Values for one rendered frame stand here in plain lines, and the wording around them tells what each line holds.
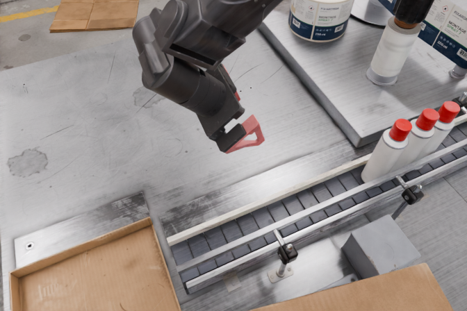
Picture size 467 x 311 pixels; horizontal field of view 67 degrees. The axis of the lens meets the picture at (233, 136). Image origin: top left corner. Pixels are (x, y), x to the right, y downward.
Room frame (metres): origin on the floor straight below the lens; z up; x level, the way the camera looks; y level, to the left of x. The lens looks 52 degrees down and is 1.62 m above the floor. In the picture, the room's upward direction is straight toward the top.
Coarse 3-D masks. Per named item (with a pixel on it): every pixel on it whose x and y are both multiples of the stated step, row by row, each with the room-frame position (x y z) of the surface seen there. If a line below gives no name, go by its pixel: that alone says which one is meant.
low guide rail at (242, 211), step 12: (456, 120) 0.59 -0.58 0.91; (336, 168) 0.44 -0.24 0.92; (348, 168) 0.45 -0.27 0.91; (312, 180) 0.41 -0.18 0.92; (324, 180) 0.42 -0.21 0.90; (288, 192) 0.38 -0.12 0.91; (252, 204) 0.35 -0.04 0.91; (264, 204) 0.36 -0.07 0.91; (228, 216) 0.32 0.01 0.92; (240, 216) 0.33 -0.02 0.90; (192, 228) 0.30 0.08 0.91; (204, 228) 0.30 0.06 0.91; (168, 240) 0.27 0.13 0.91; (180, 240) 0.27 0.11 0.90
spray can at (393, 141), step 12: (396, 120) 0.45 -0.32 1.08; (384, 132) 0.45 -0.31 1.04; (396, 132) 0.43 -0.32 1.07; (408, 132) 0.42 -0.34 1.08; (384, 144) 0.43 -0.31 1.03; (396, 144) 0.42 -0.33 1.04; (372, 156) 0.44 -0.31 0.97; (384, 156) 0.42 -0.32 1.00; (396, 156) 0.41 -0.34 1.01; (372, 168) 0.42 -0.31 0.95; (384, 168) 0.41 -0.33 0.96
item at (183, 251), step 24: (360, 168) 0.47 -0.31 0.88; (432, 168) 0.47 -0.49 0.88; (312, 192) 0.40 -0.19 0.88; (336, 192) 0.40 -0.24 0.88; (264, 216) 0.34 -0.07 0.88; (288, 216) 0.34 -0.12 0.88; (312, 216) 0.34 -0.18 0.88; (192, 240) 0.28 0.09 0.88; (216, 240) 0.28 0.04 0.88; (264, 240) 0.28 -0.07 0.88; (216, 264) 0.23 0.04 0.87
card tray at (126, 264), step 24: (96, 240) 0.29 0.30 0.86; (120, 240) 0.30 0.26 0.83; (144, 240) 0.30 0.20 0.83; (48, 264) 0.25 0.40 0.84; (72, 264) 0.25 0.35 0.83; (96, 264) 0.25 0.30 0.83; (120, 264) 0.25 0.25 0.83; (144, 264) 0.25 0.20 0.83; (24, 288) 0.20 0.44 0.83; (48, 288) 0.20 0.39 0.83; (72, 288) 0.20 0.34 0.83; (96, 288) 0.20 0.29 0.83; (120, 288) 0.20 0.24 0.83; (144, 288) 0.20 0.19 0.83; (168, 288) 0.20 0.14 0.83
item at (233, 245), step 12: (456, 144) 0.48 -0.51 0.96; (432, 156) 0.45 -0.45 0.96; (408, 168) 0.41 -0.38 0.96; (372, 180) 0.38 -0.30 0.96; (384, 180) 0.38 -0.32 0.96; (348, 192) 0.35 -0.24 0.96; (360, 192) 0.36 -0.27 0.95; (324, 204) 0.33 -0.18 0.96; (300, 216) 0.30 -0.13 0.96; (264, 228) 0.28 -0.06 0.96; (276, 228) 0.28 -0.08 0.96; (240, 240) 0.25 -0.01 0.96; (252, 240) 0.25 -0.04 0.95; (216, 252) 0.23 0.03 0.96; (228, 252) 0.23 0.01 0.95; (180, 264) 0.21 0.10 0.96; (192, 264) 0.21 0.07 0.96
